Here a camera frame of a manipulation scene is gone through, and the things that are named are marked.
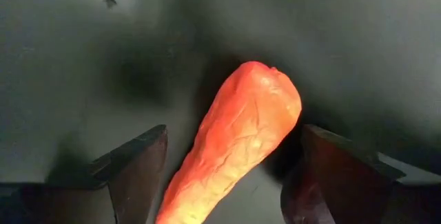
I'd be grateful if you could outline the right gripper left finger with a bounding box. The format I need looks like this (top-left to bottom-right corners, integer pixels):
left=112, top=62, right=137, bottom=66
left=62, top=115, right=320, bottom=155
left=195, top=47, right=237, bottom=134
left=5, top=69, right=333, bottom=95
left=34, top=124, right=169, bottom=224

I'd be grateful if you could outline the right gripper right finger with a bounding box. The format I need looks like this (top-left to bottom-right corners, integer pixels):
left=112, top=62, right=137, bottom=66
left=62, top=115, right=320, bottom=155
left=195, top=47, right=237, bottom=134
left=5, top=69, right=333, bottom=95
left=280, top=124, right=406, bottom=224

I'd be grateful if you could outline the orange carrot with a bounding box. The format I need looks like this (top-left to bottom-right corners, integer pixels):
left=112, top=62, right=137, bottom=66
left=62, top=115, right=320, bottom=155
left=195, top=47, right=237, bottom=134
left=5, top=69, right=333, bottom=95
left=154, top=61, right=303, bottom=224

